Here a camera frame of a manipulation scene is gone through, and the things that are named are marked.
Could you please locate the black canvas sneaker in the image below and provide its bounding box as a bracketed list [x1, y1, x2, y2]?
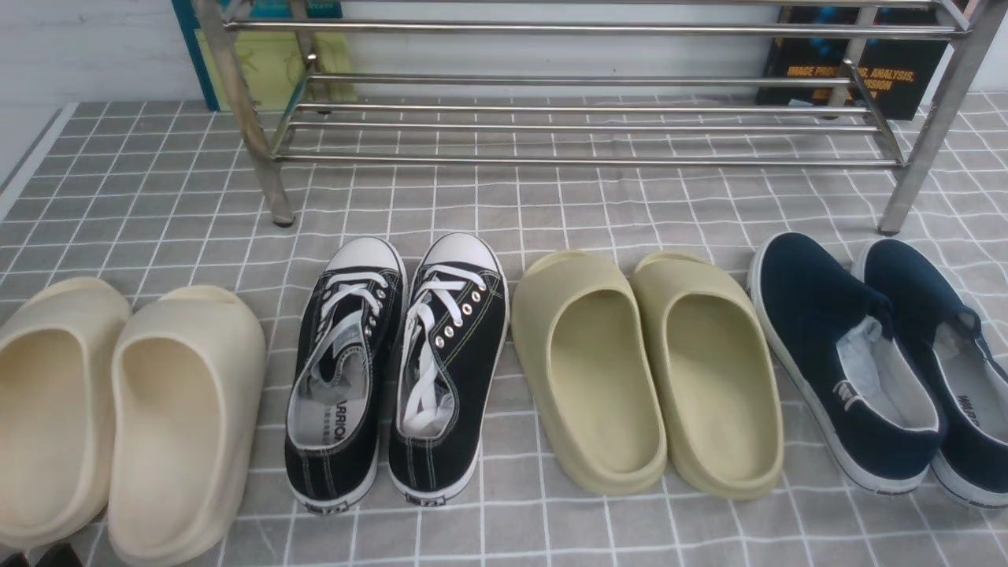
[388, 232, 509, 507]
[284, 236, 406, 514]

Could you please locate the navy slip-on shoe left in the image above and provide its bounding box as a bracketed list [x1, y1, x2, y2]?
[747, 231, 946, 495]

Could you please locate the navy slip-on shoe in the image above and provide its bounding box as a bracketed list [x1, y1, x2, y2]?
[747, 231, 946, 495]
[853, 239, 1007, 511]

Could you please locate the metal shoe rack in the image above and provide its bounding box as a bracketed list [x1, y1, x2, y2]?
[191, 1, 1006, 235]

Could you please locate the navy slip-on shoe right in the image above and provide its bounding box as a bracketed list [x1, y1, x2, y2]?
[853, 239, 1007, 511]

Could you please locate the olive slipper left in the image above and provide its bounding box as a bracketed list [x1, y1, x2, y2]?
[511, 249, 669, 496]

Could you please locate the olive slipper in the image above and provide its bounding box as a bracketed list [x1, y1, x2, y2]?
[629, 250, 784, 500]
[511, 249, 669, 496]

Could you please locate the olive slipper right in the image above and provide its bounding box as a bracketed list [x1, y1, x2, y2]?
[629, 250, 784, 500]

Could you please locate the cream slipper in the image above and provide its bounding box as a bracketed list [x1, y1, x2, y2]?
[107, 286, 267, 566]
[1, 277, 131, 550]

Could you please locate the black image processing book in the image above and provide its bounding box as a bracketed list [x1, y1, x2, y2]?
[754, 6, 947, 120]

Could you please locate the cream slipper far left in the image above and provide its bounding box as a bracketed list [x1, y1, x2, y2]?
[1, 277, 131, 550]

